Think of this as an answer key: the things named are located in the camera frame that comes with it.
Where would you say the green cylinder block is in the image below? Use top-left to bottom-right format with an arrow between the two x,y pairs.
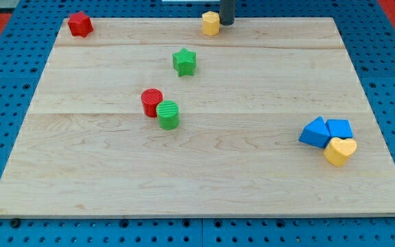
156,100 -> 180,130

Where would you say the light wooden board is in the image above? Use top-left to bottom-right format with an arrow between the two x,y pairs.
0,17 -> 395,219

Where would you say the red cylinder block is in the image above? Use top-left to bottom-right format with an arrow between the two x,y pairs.
141,88 -> 163,117

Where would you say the green star block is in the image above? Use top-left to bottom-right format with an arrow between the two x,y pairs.
172,48 -> 197,77

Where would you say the yellow hexagon block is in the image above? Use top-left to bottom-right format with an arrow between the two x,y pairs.
202,11 -> 220,36

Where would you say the blue cube block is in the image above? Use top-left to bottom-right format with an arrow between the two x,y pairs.
325,119 -> 353,139

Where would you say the blue triangular block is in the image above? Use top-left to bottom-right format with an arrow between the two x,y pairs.
298,116 -> 331,148

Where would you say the red star block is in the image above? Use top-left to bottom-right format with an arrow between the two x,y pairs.
68,11 -> 93,38

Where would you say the yellow heart block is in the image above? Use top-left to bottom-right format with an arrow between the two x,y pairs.
323,137 -> 357,167

